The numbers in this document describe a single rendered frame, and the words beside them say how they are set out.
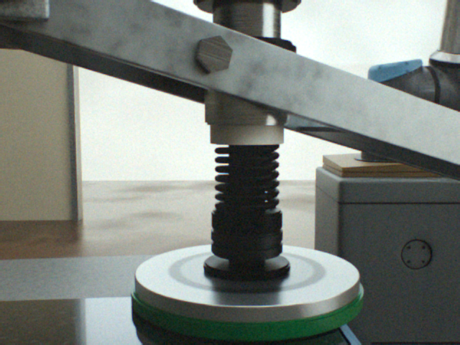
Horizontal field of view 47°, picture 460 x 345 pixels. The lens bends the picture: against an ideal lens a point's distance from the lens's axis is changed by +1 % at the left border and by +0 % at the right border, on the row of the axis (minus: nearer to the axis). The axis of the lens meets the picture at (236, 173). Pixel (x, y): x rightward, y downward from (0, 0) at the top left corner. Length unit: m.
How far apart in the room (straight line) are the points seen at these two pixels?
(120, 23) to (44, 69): 5.24
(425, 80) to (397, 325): 0.66
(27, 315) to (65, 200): 5.13
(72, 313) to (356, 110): 0.31
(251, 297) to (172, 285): 0.07
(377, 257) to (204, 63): 1.07
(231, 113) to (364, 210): 0.95
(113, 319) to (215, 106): 0.20
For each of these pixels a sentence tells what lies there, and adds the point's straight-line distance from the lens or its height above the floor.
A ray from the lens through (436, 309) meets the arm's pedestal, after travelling 1.50.
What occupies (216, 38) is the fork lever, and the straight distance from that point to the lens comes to 0.42.
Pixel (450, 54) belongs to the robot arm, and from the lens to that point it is 1.59.
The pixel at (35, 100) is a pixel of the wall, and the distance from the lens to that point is 5.66.
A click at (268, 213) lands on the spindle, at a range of 0.49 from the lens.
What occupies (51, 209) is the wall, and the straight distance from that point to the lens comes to 5.69.
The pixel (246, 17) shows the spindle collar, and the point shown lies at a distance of 0.48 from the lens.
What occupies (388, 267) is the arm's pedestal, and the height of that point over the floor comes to 0.63.
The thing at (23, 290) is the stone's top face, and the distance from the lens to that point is 0.59.
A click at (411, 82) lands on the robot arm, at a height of 1.10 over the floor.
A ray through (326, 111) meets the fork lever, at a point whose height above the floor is 1.01.
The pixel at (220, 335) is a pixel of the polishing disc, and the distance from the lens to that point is 0.43.
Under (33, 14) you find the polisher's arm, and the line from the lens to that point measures 0.39.
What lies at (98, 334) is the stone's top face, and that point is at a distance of 0.46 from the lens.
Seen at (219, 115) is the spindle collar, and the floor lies 1.00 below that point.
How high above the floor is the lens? 1.00
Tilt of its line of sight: 6 degrees down
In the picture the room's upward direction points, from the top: straight up
